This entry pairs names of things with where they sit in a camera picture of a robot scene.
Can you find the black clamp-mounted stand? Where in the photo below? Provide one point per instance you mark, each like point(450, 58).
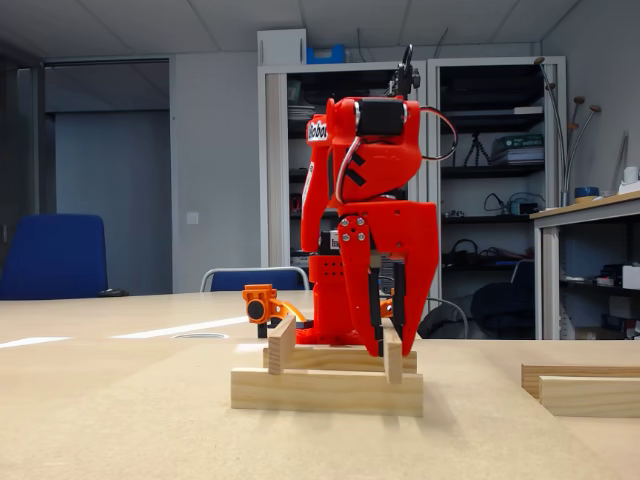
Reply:
point(401, 82)

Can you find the small black flexible tripod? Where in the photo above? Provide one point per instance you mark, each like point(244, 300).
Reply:
point(479, 145)

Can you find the black bag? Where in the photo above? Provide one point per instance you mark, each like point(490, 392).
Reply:
point(445, 325)

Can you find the brown MDF board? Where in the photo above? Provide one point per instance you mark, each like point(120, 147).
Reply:
point(300, 440)

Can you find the grey metal shelving cabinet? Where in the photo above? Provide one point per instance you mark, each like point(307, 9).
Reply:
point(272, 175)

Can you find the large blue office chair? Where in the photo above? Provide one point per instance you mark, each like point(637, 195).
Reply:
point(55, 255)

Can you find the red item on shelf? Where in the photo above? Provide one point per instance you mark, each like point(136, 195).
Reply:
point(296, 202)

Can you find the black computer mouse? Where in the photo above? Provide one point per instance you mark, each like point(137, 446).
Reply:
point(112, 293)

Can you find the white roll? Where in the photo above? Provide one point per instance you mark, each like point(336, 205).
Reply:
point(631, 175)

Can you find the grey workbench with wooden top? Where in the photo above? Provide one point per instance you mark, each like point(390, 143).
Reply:
point(550, 310)

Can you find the wooden stick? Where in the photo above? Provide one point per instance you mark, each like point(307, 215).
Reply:
point(325, 395)
point(277, 352)
point(340, 360)
point(590, 397)
point(394, 365)
point(585, 370)

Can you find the metal coat stand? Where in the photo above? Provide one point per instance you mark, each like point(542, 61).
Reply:
point(566, 185)

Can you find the orange table clamp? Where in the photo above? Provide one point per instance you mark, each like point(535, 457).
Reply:
point(272, 307)
point(386, 309)

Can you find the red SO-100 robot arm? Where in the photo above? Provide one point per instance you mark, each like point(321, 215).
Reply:
point(385, 170)

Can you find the blue tape roll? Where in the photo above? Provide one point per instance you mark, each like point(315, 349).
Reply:
point(586, 192)

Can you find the stack of books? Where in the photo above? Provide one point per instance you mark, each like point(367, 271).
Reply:
point(517, 150)

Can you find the blue plastic box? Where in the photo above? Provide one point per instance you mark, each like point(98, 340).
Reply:
point(325, 56)

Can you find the blue chair with grey frame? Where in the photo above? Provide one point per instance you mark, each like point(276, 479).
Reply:
point(250, 281)

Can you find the stack of papers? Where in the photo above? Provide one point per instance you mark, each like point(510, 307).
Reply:
point(299, 112)

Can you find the black office chair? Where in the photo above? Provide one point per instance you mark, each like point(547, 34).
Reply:
point(495, 310)

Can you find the white storage box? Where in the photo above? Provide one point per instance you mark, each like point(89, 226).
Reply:
point(631, 277)

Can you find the white light switch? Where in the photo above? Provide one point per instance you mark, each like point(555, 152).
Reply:
point(192, 218)

